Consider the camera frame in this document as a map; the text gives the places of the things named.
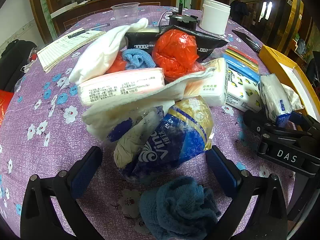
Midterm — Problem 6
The small white blue tissue pack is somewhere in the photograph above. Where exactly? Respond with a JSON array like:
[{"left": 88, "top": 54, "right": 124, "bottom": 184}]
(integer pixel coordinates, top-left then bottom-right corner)
[{"left": 259, "top": 74, "right": 293, "bottom": 128}]

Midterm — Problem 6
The blue red sponge pack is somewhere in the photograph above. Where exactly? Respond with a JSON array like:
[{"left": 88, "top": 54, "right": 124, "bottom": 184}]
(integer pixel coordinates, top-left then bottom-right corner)
[{"left": 222, "top": 54, "right": 260, "bottom": 83}]

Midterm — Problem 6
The yellow red sponge pack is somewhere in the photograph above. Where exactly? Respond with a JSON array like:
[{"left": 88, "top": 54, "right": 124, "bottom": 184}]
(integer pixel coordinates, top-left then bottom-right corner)
[{"left": 225, "top": 46, "right": 258, "bottom": 72}]

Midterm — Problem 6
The dark blue towel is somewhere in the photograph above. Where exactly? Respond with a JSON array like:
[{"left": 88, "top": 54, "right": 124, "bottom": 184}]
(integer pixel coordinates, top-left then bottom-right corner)
[{"left": 139, "top": 176, "right": 221, "bottom": 239}]

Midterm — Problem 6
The large red plastic bag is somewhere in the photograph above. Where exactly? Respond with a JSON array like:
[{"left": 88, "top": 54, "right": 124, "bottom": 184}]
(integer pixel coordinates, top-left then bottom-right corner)
[{"left": 152, "top": 29, "right": 206, "bottom": 82}]

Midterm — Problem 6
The blue gold tissue pack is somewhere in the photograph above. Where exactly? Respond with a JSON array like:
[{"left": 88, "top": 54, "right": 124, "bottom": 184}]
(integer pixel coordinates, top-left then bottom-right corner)
[{"left": 113, "top": 96, "right": 214, "bottom": 184}]

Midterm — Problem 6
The light blue knit cloth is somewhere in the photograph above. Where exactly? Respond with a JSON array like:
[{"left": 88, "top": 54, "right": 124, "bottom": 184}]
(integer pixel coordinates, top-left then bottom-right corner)
[{"left": 122, "top": 49, "right": 156, "bottom": 70}]

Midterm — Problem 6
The black foil snack bag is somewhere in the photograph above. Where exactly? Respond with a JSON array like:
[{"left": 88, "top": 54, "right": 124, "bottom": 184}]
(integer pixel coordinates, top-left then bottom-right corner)
[{"left": 125, "top": 25, "right": 228, "bottom": 62}]

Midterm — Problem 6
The small red plastic bag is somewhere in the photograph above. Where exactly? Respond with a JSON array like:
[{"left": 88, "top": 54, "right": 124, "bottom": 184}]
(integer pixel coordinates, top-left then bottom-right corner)
[{"left": 106, "top": 51, "right": 127, "bottom": 74}]

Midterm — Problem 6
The white cloth bundle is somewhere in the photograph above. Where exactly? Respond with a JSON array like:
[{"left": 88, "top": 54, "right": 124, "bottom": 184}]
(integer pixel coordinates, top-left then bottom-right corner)
[{"left": 69, "top": 17, "right": 149, "bottom": 85}]

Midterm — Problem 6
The lemon print tissue pack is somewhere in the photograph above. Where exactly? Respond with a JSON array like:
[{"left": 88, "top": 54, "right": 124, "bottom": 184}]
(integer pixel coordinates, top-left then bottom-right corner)
[{"left": 226, "top": 69, "right": 262, "bottom": 113}]

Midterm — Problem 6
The yellow rimmed white tray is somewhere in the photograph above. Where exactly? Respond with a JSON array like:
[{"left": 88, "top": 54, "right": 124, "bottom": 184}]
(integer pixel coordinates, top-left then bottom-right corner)
[{"left": 259, "top": 45, "right": 319, "bottom": 121}]

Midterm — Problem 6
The black smartphone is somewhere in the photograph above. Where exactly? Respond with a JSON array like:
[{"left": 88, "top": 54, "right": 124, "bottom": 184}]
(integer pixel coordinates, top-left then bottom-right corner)
[{"left": 232, "top": 29, "right": 262, "bottom": 54}]

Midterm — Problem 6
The purple floral tablecloth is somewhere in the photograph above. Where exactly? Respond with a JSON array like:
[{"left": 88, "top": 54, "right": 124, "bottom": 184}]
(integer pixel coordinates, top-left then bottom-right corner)
[{"left": 1, "top": 11, "right": 295, "bottom": 239}]

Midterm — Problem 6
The standing person in dark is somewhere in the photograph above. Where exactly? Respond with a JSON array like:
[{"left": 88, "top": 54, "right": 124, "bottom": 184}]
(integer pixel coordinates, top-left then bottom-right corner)
[{"left": 230, "top": 0, "right": 249, "bottom": 25}]

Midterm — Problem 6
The white plastic jar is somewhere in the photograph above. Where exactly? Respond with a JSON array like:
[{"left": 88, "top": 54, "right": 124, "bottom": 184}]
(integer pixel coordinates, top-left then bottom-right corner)
[{"left": 200, "top": 0, "right": 231, "bottom": 35}]

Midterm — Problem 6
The black round motor device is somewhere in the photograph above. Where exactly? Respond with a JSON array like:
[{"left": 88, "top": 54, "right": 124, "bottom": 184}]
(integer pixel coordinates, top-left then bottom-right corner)
[{"left": 169, "top": 3, "right": 198, "bottom": 30}]

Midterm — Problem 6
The red plastic bag on chair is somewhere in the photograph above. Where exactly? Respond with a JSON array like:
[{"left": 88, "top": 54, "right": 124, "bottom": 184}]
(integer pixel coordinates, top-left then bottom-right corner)
[{"left": 0, "top": 90, "right": 14, "bottom": 125}]

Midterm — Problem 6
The white paper notepad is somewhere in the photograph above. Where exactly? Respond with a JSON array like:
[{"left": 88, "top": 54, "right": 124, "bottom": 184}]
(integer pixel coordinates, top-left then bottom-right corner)
[{"left": 37, "top": 28, "right": 106, "bottom": 73}]

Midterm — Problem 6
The clear plastic cup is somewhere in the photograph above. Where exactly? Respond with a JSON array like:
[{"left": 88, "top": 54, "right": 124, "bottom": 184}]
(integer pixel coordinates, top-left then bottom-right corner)
[{"left": 111, "top": 2, "right": 140, "bottom": 24}]

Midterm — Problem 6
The black backpack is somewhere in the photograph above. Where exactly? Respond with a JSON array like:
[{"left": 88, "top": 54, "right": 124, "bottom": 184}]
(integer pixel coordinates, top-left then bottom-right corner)
[{"left": 0, "top": 40, "right": 37, "bottom": 92}]

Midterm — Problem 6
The black pen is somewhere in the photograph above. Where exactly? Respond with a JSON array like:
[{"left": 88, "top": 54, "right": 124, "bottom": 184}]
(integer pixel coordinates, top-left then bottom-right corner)
[{"left": 68, "top": 23, "right": 110, "bottom": 38}]

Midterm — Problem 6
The wooden cabinet counter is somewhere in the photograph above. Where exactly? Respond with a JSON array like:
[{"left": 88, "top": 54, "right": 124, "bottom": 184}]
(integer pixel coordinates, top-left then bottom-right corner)
[{"left": 53, "top": 0, "right": 174, "bottom": 35}]

